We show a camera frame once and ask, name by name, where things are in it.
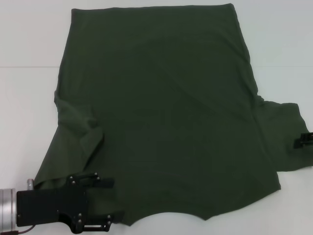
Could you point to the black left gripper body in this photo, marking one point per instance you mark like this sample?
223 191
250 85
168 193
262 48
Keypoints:
49 205

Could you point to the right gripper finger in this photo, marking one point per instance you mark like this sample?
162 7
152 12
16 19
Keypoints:
305 139

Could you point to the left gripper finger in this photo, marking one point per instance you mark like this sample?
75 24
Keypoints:
97 222
105 183

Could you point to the dark green t-shirt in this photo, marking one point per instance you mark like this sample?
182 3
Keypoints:
156 98

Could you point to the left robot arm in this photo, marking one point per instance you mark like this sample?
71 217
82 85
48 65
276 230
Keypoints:
7 208

